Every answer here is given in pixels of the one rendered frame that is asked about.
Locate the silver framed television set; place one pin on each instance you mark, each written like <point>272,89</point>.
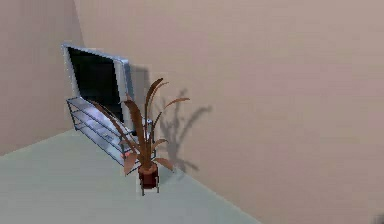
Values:
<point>95,78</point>

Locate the grey glass television stand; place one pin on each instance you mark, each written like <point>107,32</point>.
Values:
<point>95,125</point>

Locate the brown house plant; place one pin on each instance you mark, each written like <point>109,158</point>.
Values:
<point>144,133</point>

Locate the dark red plant pot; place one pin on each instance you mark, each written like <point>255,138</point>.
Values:
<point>148,176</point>

